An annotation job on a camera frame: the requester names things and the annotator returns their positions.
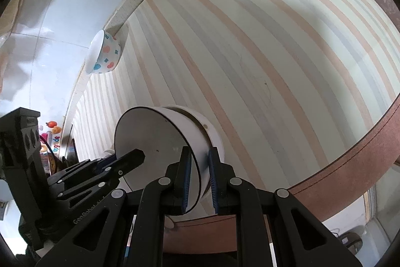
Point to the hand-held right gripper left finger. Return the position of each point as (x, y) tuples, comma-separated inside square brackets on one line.
[(187, 179)]

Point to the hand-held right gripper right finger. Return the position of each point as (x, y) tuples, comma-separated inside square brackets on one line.
[(214, 179)]

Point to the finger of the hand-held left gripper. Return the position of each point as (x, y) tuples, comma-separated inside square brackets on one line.
[(103, 161), (125, 162)]

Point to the white bowl with blue rim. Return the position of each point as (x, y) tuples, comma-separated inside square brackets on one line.
[(150, 135)]

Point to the plain white bowl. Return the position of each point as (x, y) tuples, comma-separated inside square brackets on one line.
[(216, 137)]

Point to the white bowl with coloured dots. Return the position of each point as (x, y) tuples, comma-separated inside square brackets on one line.
[(107, 54)]

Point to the striped cat print table cloth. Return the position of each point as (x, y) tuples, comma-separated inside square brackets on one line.
[(281, 66)]

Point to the dark round object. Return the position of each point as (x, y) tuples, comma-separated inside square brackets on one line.
[(350, 240)]

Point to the colourful wall stickers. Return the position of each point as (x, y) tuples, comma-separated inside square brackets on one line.
[(51, 124)]

